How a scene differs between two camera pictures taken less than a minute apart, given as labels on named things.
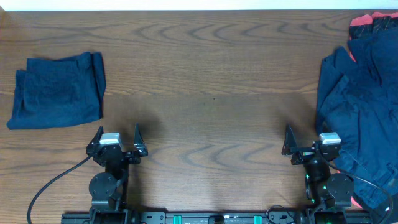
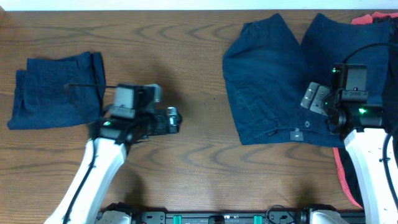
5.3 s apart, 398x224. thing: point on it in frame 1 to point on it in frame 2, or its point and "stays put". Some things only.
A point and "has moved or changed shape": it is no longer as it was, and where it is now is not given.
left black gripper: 140,148 to 162,127
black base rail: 219,216 stays put
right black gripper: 291,147 to 322,92
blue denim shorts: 357,100 has moved or changed shape
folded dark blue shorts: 59,92 stays put
